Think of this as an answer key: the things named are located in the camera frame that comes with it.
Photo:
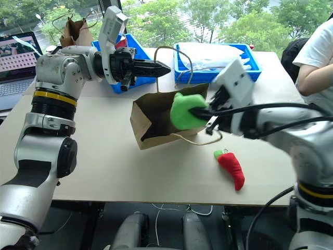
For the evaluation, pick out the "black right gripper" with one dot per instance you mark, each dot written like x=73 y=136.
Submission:
x=223 y=114

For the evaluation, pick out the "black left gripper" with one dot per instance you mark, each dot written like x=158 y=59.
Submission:
x=122 y=67

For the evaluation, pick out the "green plush toy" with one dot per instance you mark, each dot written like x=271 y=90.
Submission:
x=183 y=114

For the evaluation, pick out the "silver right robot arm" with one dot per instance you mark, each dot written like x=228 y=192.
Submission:
x=307 y=145

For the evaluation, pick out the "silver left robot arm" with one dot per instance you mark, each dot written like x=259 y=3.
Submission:
x=39 y=145

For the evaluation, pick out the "brown paper bag lying open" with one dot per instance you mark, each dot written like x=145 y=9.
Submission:
x=153 y=114

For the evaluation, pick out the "red chili plush toy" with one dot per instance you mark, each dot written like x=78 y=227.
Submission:
x=232 y=168

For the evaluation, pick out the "upright brown paper bag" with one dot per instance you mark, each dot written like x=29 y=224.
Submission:
x=75 y=31

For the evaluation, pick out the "blue plastic bin with can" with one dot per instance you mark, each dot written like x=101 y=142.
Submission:
x=140 y=52

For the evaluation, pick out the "blue plastic bin with bags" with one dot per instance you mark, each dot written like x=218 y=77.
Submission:
x=182 y=73

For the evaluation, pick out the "clear plastic bags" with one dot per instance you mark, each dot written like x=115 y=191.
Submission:
x=210 y=56

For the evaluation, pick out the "small white round lid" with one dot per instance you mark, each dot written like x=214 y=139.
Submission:
x=51 y=49

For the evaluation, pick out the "black backpack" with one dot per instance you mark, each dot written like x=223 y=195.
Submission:
x=292 y=57

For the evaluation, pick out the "grey rounded shape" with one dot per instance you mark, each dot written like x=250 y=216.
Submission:
x=130 y=231
x=196 y=231

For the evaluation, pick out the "person in white shirt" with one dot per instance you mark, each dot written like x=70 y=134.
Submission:
x=317 y=62

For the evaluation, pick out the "grey laptop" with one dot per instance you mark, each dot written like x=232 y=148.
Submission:
x=15 y=67

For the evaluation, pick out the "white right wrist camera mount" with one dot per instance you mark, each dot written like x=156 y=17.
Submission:
x=238 y=83

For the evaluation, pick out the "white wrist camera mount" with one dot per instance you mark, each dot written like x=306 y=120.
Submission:
x=110 y=31
x=238 y=83

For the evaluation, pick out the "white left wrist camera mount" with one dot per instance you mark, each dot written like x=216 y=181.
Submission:
x=110 y=31

